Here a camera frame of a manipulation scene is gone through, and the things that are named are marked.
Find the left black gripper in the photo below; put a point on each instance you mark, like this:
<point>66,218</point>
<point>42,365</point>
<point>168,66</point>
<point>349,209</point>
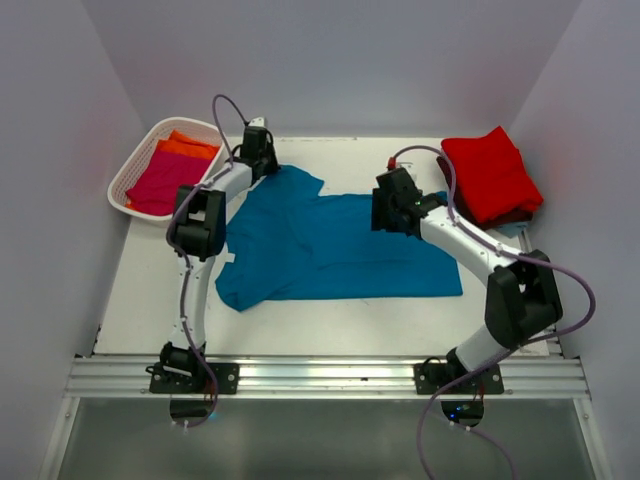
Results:
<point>270,163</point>

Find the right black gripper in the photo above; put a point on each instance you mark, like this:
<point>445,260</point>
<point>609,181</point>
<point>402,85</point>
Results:
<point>382,211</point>

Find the teal blue t shirt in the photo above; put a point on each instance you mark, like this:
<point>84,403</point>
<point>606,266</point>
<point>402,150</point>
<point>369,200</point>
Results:
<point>291,242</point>

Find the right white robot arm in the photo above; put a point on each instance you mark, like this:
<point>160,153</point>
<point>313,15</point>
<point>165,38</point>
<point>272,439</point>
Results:
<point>522,297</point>

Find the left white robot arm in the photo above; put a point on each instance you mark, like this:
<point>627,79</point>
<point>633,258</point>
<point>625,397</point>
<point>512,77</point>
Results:
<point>197,234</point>

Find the orange t shirt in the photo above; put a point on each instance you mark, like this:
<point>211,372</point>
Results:
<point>182,144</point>

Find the folded red t shirt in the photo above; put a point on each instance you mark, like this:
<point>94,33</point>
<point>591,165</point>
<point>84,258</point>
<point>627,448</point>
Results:
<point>495,142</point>

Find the magenta pink t shirt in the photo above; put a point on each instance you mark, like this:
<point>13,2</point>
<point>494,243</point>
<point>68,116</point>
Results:
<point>154,193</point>

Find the folded light blue t shirt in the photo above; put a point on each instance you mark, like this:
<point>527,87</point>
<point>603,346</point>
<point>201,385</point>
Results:
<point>512,230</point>

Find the white plastic laundry basket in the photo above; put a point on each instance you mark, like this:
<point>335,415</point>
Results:
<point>138,161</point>

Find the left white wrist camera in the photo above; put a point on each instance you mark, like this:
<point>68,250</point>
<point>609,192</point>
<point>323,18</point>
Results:
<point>260,122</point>

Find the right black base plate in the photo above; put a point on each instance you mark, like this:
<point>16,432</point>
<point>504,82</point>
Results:
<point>437,374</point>

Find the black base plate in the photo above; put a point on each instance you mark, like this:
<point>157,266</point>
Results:
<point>220,378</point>
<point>437,374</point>

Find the aluminium mounting rail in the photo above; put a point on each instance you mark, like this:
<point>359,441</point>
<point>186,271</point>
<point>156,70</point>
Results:
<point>351,378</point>

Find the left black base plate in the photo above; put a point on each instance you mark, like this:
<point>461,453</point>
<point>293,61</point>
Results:
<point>220,378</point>

